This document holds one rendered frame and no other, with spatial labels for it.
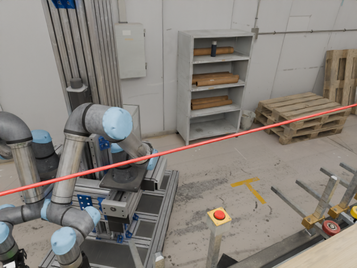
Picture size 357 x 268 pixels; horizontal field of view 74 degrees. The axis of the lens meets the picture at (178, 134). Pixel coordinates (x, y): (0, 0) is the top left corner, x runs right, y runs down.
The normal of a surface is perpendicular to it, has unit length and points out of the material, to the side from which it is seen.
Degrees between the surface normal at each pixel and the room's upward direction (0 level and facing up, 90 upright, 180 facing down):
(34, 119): 90
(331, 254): 0
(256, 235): 0
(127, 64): 90
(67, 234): 0
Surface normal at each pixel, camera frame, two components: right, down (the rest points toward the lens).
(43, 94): 0.36, 0.48
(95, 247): 0.02, -0.86
